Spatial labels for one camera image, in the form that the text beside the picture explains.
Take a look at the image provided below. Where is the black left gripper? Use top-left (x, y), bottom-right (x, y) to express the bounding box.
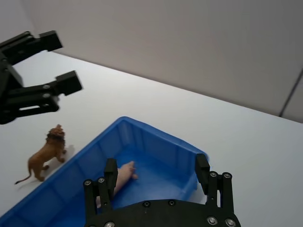
top-left (0, 30), bottom-right (83, 125)

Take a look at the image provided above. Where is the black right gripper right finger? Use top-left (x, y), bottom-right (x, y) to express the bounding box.
top-left (195, 153), bottom-right (235, 213)

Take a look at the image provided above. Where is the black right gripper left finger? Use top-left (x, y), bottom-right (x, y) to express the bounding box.
top-left (82, 157), bottom-right (118, 216)

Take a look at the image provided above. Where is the pink toy pig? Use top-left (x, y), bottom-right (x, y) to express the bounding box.
top-left (96, 161), bottom-right (139, 209)

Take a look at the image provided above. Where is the blue plastic bin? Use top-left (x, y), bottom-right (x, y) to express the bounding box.
top-left (0, 115), bottom-right (210, 227)

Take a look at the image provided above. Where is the brown toy lion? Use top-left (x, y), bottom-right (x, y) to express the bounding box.
top-left (14, 124), bottom-right (68, 185)

